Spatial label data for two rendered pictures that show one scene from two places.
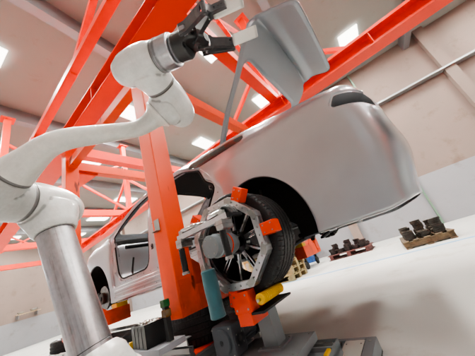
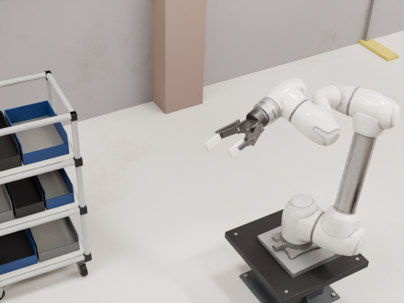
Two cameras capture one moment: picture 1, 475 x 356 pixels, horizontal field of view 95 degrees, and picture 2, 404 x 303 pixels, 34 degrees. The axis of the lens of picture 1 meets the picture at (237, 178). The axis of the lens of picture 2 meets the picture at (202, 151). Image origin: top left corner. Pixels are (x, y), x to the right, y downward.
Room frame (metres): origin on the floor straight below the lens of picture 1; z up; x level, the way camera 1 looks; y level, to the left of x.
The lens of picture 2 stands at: (1.22, -1.74, 2.60)
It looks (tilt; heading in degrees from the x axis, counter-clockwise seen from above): 37 degrees down; 120
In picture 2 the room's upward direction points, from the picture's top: 2 degrees clockwise
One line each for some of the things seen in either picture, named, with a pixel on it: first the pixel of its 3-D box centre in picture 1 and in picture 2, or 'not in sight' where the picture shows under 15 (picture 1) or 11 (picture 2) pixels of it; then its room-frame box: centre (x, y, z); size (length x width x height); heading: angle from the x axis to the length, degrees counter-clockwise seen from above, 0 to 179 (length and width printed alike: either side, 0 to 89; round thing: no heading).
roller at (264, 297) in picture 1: (270, 292); not in sight; (1.45, 0.02, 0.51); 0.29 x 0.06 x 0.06; 148
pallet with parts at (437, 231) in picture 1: (420, 230); not in sight; (5.26, -3.43, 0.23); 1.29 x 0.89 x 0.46; 150
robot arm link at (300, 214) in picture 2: not in sight; (301, 217); (0.48, 0.49, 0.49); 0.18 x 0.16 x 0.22; 176
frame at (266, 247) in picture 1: (229, 243); not in sight; (1.42, 0.18, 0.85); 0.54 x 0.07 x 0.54; 58
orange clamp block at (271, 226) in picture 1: (270, 227); not in sight; (1.26, -0.09, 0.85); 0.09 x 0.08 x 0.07; 58
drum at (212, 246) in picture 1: (221, 244); not in sight; (1.36, 0.22, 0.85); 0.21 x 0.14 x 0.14; 148
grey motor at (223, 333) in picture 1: (244, 340); not in sight; (1.73, 0.29, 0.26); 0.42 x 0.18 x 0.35; 148
